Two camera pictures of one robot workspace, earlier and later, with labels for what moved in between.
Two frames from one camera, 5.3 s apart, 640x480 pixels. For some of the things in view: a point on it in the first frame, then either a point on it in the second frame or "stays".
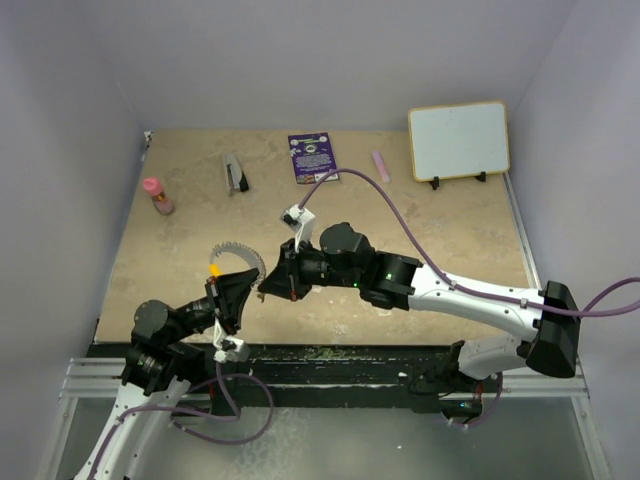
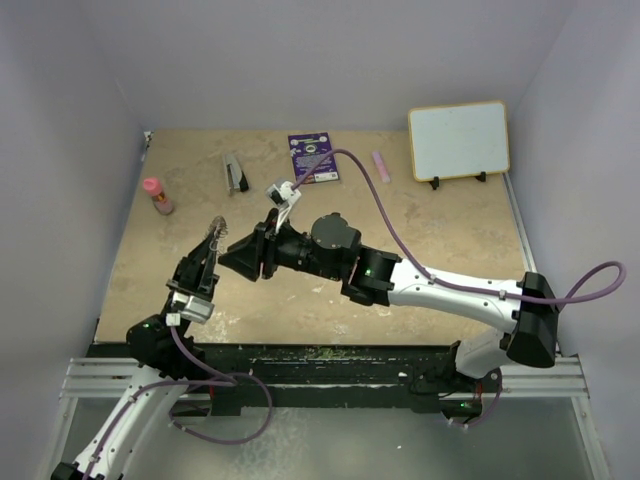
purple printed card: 313,158 stays
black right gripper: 286,279 -> 246,257
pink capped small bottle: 153,187 stays
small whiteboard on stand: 459,140 stays
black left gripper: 226,295 -> 193,273
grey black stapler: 235,177 stays
